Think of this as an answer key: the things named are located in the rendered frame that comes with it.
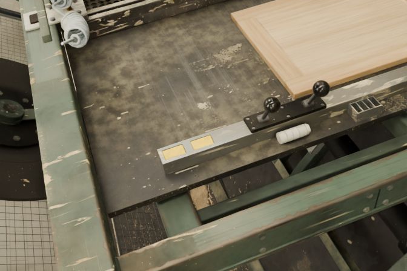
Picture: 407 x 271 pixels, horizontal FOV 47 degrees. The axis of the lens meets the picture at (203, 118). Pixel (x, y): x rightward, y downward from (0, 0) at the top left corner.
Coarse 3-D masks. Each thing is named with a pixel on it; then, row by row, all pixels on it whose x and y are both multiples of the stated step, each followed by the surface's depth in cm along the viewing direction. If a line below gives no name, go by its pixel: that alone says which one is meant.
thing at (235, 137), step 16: (368, 80) 118; (384, 80) 118; (400, 80) 117; (336, 96) 115; (352, 96) 115; (368, 96) 116; (384, 96) 118; (320, 112) 113; (336, 112) 115; (224, 128) 112; (240, 128) 111; (272, 128) 111; (288, 128) 113; (176, 144) 110; (224, 144) 108; (240, 144) 111; (160, 160) 108; (176, 160) 106; (192, 160) 108
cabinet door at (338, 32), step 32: (288, 0) 153; (320, 0) 151; (352, 0) 149; (384, 0) 147; (256, 32) 142; (288, 32) 141; (320, 32) 139; (352, 32) 137; (384, 32) 136; (288, 64) 129; (320, 64) 128; (352, 64) 127; (384, 64) 125
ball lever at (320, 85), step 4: (320, 80) 103; (324, 80) 103; (316, 84) 102; (320, 84) 102; (324, 84) 102; (328, 84) 102; (316, 88) 102; (320, 88) 102; (324, 88) 101; (328, 88) 102; (316, 92) 102; (320, 92) 102; (324, 92) 102; (328, 92) 102; (312, 96) 108; (316, 96) 107; (320, 96) 103; (324, 96) 103; (304, 100) 113; (308, 100) 111; (312, 100) 110; (304, 104) 112; (308, 104) 112; (312, 104) 112
